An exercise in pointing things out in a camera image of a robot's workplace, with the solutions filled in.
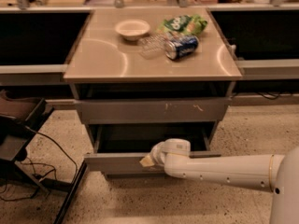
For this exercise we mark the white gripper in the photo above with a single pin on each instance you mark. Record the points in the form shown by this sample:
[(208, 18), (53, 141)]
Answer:
[(156, 154)]

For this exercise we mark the grey drawer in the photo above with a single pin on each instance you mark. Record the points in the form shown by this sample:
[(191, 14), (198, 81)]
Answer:
[(118, 148), (132, 175), (151, 110)]

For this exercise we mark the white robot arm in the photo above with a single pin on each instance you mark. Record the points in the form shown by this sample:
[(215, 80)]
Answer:
[(278, 174)]

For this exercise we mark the grey bottom drawer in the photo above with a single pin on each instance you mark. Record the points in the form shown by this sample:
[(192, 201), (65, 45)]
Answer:
[(132, 175)]

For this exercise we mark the grey top drawer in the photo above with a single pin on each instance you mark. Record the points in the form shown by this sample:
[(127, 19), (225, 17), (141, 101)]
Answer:
[(151, 110)]

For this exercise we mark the grey drawer cabinet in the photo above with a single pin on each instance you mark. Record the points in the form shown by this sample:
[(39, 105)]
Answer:
[(106, 67)]

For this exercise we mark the clear plastic bottle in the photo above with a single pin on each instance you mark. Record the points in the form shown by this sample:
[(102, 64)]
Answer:
[(153, 45)]

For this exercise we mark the blue soda can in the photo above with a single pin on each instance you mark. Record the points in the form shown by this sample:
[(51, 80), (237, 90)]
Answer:
[(180, 47)]

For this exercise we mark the white bowl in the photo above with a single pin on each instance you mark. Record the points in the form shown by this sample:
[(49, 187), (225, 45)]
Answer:
[(132, 30)]

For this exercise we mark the black cart with tray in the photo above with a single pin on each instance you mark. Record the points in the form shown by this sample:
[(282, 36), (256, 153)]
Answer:
[(20, 121)]

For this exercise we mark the green chip bag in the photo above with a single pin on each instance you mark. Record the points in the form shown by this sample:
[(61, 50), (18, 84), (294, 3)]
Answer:
[(183, 24)]

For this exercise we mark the grey left counter frame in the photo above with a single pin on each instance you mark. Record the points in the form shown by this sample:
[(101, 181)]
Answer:
[(39, 40)]

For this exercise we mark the grey counter frame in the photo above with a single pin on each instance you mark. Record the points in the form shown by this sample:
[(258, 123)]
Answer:
[(39, 40), (266, 39)]

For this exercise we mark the grey right counter frame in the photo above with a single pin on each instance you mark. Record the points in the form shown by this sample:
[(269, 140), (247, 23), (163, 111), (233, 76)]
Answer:
[(266, 39)]

